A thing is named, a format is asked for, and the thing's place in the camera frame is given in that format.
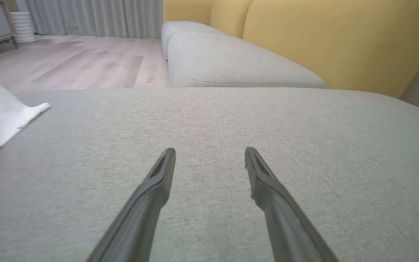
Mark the grey pleated curtain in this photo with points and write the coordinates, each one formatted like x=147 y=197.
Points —
x=96 y=16

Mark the narrow yellow sofa back cushion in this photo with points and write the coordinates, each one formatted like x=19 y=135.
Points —
x=229 y=16

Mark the grey and yellow sofa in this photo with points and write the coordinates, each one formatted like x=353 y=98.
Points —
x=209 y=116

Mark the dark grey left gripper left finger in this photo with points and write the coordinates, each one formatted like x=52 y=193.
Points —
x=140 y=218

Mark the white ribbed cylinder appliance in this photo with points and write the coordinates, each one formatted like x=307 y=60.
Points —
x=22 y=27

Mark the wide yellow sofa back cushion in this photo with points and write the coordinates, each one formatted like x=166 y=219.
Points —
x=340 y=43

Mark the grey sofa seat cushion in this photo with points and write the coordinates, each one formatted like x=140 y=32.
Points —
x=180 y=28

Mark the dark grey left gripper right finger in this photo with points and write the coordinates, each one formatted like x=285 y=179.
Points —
x=286 y=225

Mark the small grey back cushion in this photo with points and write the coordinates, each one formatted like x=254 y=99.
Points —
x=231 y=62

